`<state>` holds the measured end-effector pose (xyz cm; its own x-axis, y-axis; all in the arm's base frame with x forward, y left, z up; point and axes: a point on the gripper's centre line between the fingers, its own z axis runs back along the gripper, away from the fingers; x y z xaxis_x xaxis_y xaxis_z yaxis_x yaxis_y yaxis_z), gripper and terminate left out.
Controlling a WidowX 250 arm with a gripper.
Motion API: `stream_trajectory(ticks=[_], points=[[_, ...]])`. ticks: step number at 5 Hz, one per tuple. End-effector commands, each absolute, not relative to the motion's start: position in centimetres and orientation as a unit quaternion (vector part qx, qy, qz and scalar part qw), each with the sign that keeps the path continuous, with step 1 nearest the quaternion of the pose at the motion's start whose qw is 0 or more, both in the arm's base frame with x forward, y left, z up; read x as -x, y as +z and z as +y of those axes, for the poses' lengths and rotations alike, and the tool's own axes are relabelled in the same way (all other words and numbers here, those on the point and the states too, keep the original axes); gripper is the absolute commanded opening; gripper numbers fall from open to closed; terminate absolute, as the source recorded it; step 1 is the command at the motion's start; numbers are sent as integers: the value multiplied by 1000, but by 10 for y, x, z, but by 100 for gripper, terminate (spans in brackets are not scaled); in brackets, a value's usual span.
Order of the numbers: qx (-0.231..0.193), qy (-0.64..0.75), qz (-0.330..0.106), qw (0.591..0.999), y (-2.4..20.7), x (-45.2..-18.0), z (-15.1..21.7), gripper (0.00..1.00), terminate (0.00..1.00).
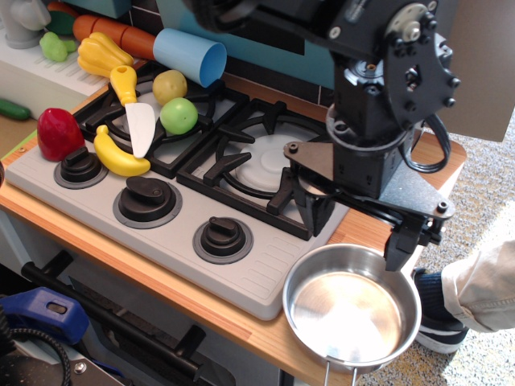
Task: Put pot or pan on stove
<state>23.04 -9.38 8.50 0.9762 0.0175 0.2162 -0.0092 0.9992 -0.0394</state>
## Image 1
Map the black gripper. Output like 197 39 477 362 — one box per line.
283 108 455 272

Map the stainless steel pan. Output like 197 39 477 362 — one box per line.
282 244 422 382

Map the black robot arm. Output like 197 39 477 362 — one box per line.
187 1 460 271

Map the right black stove knob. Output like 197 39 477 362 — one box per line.
192 216 253 265

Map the black stove knob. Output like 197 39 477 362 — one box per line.
192 216 253 265
113 176 183 229
54 146 109 190

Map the grey toy stove top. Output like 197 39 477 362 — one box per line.
4 60 350 322

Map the middle black stove knob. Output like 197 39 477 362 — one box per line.
113 176 183 229

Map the left black stove knob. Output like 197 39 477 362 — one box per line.
54 146 109 190

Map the right black burner grate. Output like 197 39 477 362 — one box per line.
177 99 328 240

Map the black burner grate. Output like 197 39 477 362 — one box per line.
75 64 249 179
177 99 328 240

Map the dark blue sneaker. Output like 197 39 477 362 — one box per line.
413 268 468 355

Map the beige trouser leg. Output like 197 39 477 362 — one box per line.
441 240 514 333

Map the left black burner grate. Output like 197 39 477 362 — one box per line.
75 64 249 179

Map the green toy apple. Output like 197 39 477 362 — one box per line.
160 97 199 135

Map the light blue plastic cup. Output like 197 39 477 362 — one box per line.
153 28 227 88

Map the yellow toy potato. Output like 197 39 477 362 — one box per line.
152 70 187 105

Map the yellow toy banana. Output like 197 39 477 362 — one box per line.
93 125 150 177

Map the orange toy carrot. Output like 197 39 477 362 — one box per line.
72 15 155 60

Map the yellow toy bell pepper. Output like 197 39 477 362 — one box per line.
77 32 134 78

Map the red toy pepper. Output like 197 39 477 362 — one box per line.
37 108 85 162

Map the blue plastic clamp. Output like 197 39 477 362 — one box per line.
1 287 89 345

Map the green toy broccoli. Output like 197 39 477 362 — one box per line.
39 31 77 63

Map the dark green toy vegetable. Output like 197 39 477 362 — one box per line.
46 10 76 35

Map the white toy sink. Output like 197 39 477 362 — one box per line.
1 31 107 118

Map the green toy cucumber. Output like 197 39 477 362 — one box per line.
0 99 31 121

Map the grey toy faucet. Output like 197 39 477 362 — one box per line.
1 0 52 49

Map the black oven door handle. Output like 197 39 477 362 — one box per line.
21 252 206 383

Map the yellow handled toy knife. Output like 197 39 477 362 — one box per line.
109 65 156 158

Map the black braided cable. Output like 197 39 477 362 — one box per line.
0 305 72 386

